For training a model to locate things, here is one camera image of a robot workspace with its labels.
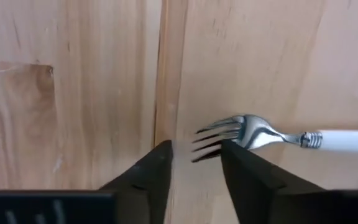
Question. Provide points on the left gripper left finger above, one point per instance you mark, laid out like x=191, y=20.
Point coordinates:
x=148, y=180

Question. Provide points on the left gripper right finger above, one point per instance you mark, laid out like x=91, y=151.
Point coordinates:
x=250, y=183

